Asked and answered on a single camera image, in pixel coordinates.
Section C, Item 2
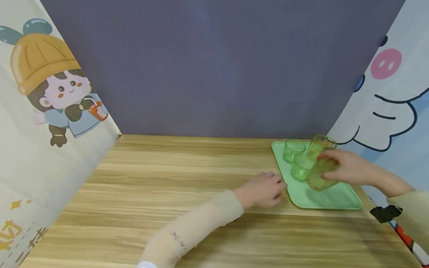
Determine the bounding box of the person's left hand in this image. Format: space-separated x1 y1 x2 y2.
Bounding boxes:
234 172 288 210

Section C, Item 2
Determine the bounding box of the person's right hand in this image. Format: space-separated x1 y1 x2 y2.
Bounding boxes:
317 149 373 185

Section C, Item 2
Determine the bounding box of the tall yellow-green transparent cup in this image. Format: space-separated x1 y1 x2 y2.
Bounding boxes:
306 158 340 191
308 135 337 161

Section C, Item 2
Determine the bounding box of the person's right forearm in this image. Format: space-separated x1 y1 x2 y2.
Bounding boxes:
369 167 429 255

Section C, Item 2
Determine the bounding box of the person's left forearm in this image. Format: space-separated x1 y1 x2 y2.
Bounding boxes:
137 190 245 268

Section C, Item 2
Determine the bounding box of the short green transparent cup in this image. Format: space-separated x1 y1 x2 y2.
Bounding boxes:
282 140 306 163
290 153 318 182

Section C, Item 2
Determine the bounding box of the light green plastic tray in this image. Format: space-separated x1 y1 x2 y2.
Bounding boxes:
271 141 363 210

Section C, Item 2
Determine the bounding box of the black wrist band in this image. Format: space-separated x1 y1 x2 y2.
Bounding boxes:
370 205 403 224

